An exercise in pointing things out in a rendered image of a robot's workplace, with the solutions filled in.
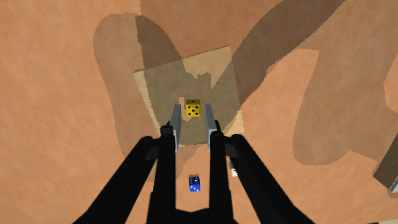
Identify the beige flat mat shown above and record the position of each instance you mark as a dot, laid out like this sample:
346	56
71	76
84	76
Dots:
207	76

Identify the yellow die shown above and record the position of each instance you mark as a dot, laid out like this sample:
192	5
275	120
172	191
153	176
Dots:
193	108

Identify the blue die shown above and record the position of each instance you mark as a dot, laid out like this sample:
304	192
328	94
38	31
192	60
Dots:
194	184

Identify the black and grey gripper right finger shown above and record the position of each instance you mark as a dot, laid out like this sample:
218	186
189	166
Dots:
270	202

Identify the grey die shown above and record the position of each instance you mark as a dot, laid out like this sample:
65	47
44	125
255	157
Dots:
232	170

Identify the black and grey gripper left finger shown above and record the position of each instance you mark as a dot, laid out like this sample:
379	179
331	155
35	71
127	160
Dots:
116	200

